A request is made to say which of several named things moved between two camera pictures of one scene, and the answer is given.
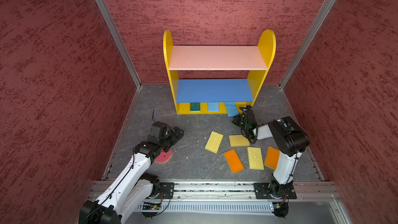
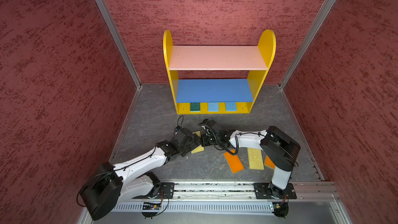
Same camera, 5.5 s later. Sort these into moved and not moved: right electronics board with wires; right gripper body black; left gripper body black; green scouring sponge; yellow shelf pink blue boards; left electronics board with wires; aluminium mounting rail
Moved: right gripper body black; left gripper body black
Not moved: aluminium mounting rail; left electronics board with wires; yellow shelf pink blue boards; green scouring sponge; right electronics board with wires
